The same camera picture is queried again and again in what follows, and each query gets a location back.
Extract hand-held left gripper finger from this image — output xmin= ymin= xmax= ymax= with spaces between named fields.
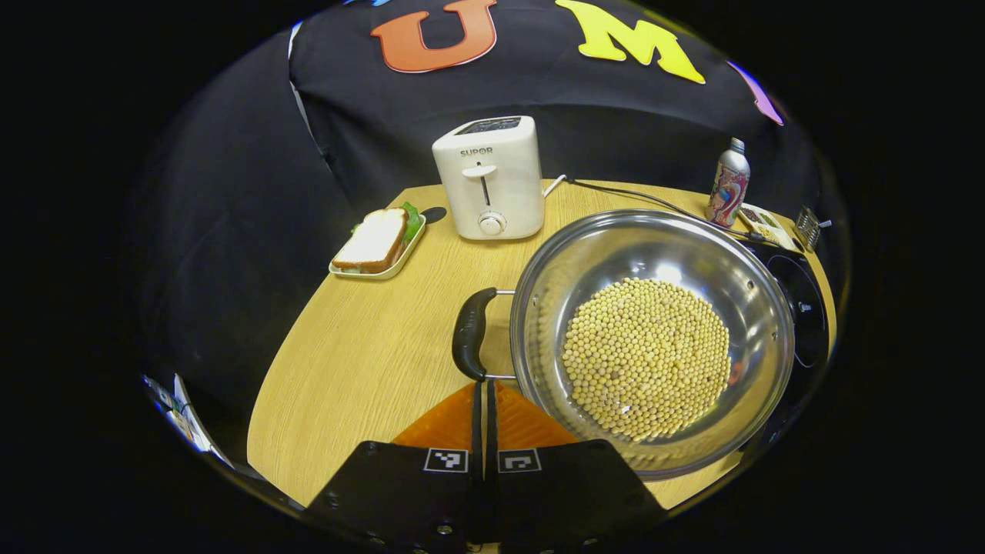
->
xmin=306 ymin=381 xmax=487 ymax=552
xmin=486 ymin=381 xmax=667 ymax=552

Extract stainless steel pot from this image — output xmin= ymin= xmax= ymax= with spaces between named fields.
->
xmin=452 ymin=209 xmax=796 ymax=482

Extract black induction cooktop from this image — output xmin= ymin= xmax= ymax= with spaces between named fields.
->
xmin=739 ymin=242 xmax=832 ymax=462

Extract pile of soybeans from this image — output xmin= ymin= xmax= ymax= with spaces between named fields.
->
xmin=560 ymin=277 xmax=732 ymax=443

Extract pale rectangular sandwich plate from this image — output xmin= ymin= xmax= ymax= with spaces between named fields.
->
xmin=329 ymin=215 xmax=427 ymax=281

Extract sandwich with lettuce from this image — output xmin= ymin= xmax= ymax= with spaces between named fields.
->
xmin=332 ymin=202 xmax=424 ymax=275

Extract white toaster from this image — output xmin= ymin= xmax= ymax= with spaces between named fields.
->
xmin=432 ymin=115 xmax=546 ymax=241

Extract white printed sheets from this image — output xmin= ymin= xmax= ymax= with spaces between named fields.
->
xmin=142 ymin=373 xmax=232 ymax=466

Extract silver printed drink bottle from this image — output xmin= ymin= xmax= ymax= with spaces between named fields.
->
xmin=706 ymin=138 xmax=751 ymax=229

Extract white divided dish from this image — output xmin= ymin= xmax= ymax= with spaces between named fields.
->
xmin=739 ymin=203 xmax=801 ymax=253

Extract metal wire utensil holder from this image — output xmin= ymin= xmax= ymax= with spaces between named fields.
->
xmin=794 ymin=205 xmax=833 ymax=253

